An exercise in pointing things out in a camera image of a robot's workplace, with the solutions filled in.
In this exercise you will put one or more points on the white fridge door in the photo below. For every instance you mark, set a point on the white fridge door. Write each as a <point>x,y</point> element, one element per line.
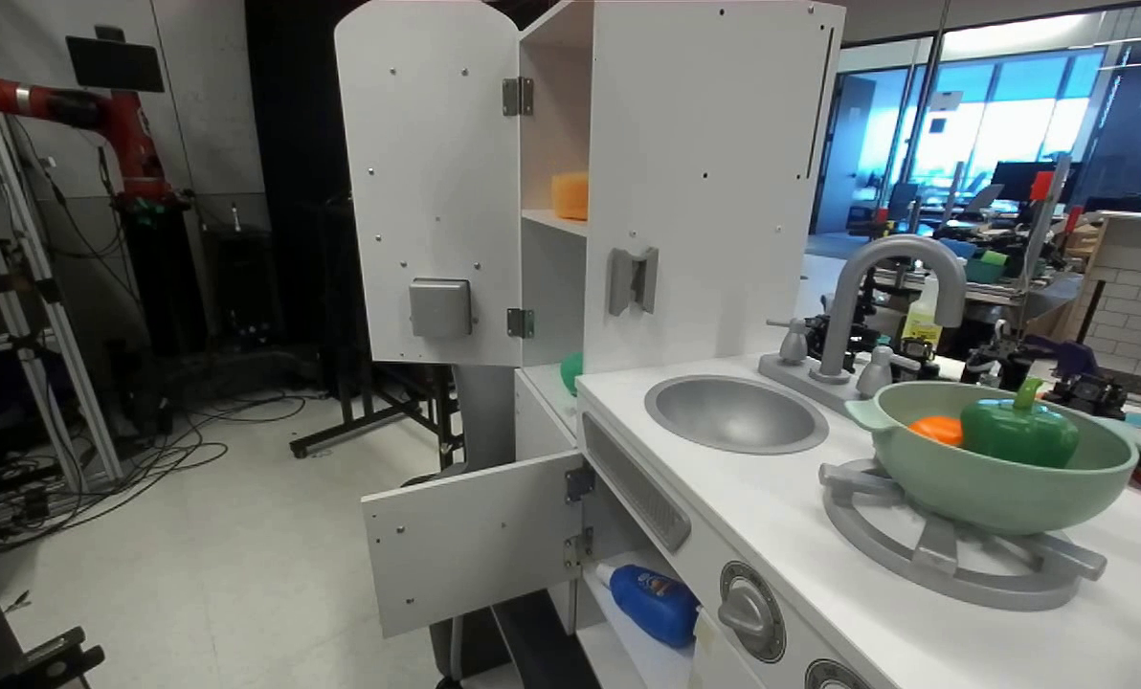
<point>434,179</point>

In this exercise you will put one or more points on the mint green toy pot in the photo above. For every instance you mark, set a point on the mint green toy pot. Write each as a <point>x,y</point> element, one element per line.
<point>991,493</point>

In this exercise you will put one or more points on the green toy bell pepper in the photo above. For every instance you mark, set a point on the green toy bell pepper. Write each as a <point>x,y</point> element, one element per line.
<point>1018,431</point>

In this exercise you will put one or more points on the red robot arm background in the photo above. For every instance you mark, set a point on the red robot arm background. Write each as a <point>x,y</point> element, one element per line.
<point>115,120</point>

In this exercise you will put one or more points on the white toy fridge cupboard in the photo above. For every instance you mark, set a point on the white toy fridge cupboard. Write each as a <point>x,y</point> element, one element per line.
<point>699,132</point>

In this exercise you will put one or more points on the orange toy on shelf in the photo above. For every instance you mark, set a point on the orange toy on shelf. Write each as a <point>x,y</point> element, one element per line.
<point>570,198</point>

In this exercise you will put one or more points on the grey toy sink basin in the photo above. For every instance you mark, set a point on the grey toy sink basin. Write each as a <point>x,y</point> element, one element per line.
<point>736,414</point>

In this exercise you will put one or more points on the white lower cabinet door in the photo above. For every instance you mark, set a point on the white lower cabinet door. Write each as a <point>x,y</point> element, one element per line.
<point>467,541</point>

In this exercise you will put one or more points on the white toy kitchen counter unit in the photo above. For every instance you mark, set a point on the white toy kitchen counter unit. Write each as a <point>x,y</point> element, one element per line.
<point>767,511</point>

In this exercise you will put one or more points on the blue toy bottle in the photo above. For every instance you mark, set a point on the blue toy bottle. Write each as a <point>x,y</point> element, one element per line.
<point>656,604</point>

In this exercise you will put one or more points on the grey stove knob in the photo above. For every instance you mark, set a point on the grey stove knob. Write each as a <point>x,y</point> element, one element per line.
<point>750,613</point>

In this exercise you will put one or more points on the orange toy carrot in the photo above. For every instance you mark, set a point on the orange toy carrot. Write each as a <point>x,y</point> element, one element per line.
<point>938,428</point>

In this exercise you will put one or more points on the grey toy stove burner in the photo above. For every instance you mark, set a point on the grey toy stove burner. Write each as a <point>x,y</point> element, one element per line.
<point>945,558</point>

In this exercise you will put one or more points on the aluminium frame rack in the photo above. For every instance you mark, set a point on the aluminium frame rack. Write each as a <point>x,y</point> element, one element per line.
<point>41,332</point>

